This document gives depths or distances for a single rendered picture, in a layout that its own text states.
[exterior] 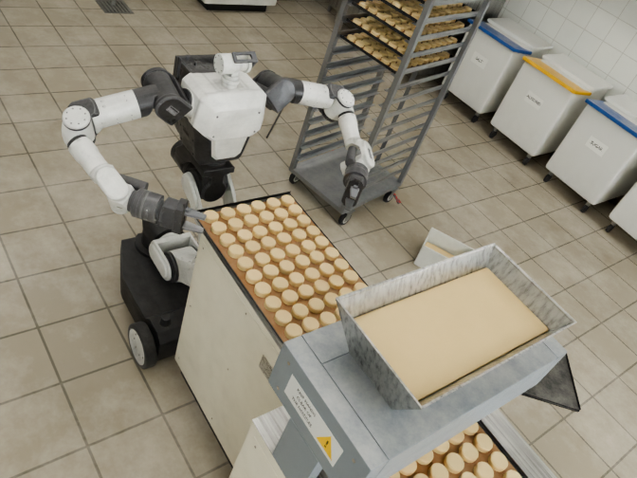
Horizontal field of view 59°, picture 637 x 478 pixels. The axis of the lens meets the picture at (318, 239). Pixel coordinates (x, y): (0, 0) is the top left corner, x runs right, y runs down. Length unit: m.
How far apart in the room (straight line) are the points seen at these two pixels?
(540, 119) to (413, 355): 3.96
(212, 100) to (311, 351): 0.96
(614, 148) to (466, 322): 3.53
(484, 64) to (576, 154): 1.13
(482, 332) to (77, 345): 1.80
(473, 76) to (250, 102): 3.65
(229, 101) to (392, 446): 1.22
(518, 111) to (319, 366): 4.14
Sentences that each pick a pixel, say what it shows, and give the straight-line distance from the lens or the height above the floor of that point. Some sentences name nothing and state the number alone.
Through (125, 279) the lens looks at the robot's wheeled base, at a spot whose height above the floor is 0.17.
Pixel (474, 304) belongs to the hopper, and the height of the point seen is 1.27.
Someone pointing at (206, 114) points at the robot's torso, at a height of 1.18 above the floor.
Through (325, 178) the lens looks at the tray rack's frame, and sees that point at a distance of 3.63.
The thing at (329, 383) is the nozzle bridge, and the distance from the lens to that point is 1.26.
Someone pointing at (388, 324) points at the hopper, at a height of 1.27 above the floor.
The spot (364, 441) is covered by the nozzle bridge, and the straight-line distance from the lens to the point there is 1.21.
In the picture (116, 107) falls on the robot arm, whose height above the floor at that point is 1.18.
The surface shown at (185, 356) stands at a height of 0.20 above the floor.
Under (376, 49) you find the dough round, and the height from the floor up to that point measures 1.05.
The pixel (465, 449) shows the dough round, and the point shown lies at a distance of 1.66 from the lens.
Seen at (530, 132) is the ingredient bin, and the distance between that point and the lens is 5.13.
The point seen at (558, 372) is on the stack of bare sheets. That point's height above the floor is 0.02.
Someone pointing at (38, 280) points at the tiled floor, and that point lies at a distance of 2.92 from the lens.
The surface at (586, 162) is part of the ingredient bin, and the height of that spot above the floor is 0.37.
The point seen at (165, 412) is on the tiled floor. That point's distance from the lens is 2.51.
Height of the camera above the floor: 2.17
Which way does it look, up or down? 40 degrees down
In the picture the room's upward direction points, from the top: 22 degrees clockwise
